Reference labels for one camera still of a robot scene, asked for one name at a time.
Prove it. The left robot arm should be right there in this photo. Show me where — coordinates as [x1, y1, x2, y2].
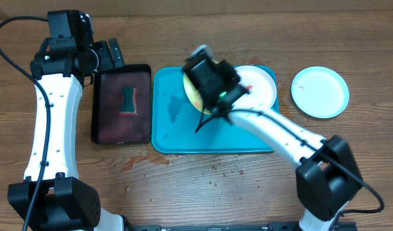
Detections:
[8, 10, 130, 230]

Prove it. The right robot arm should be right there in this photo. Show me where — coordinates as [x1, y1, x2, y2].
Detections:
[183, 47, 362, 230]

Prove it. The white plate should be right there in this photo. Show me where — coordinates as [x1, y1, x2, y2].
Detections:
[234, 65, 277, 108]

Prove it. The black rectangular tray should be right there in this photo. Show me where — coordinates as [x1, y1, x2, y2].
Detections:
[91, 64, 152, 144]

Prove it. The green and orange sponge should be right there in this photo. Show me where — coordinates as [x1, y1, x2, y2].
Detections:
[119, 87, 137, 114]

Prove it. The light blue plate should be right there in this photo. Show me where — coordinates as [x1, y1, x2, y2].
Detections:
[291, 66, 349, 119]

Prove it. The yellow green plate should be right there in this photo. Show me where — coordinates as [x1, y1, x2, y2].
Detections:
[182, 58, 219, 115]

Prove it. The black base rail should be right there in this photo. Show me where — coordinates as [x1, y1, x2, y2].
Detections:
[125, 221, 357, 231]

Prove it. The teal serving tray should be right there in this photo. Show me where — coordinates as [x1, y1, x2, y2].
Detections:
[151, 67, 273, 154]

